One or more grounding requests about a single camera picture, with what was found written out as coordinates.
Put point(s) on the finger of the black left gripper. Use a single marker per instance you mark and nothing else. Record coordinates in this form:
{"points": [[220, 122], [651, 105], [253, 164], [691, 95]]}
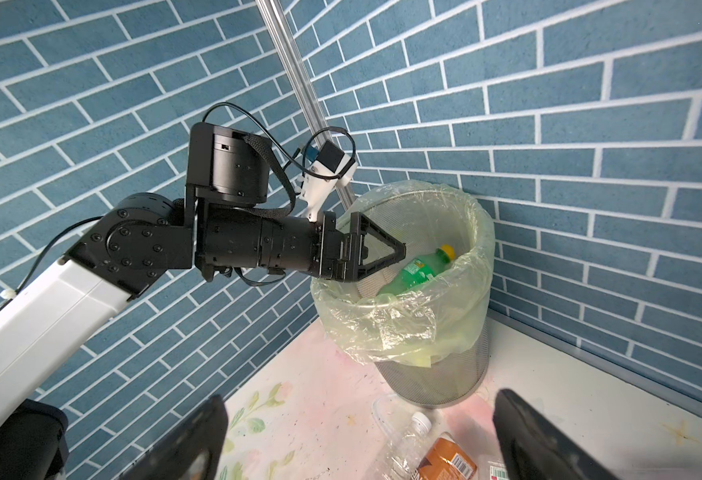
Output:
{"points": [[372, 249]]}

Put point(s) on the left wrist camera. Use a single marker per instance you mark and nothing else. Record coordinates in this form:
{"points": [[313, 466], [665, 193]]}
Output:
{"points": [[331, 168]]}

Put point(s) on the brown Nescafe coffee bottle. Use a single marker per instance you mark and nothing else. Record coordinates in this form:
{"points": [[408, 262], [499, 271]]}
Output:
{"points": [[445, 460]]}

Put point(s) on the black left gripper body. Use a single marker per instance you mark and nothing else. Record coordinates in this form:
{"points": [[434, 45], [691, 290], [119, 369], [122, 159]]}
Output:
{"points": [[337, 257]]}

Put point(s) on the clear bottle green white label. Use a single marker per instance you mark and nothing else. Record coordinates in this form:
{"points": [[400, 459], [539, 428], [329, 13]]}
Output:
{"points": [[494, 471]]}

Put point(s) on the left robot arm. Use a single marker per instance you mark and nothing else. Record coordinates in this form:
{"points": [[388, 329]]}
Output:
{"points": [[220, 226]]}

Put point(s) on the grey mesh waste bin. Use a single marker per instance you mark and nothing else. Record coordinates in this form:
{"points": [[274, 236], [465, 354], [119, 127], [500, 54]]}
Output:
{"points": [[444, 382]]}

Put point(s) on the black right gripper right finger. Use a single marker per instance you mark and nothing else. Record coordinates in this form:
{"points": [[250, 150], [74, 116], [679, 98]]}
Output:
{"points": [[533, 448]]}

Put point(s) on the green plastic bin liner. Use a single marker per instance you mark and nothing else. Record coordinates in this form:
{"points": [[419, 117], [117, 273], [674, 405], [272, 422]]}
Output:
{"points": [[443, 316]]}

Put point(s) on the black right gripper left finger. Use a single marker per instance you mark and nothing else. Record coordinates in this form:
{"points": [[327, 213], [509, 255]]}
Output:
{"points": [[191, 450]]}

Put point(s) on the green Sprite bottle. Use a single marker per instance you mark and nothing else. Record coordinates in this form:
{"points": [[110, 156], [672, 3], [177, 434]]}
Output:
{"points": [[420, 270]]}

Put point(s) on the clear ribbed bottle white cap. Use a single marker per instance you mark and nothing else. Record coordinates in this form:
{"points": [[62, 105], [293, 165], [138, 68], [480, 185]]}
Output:
{"points": [[407, 433]]}

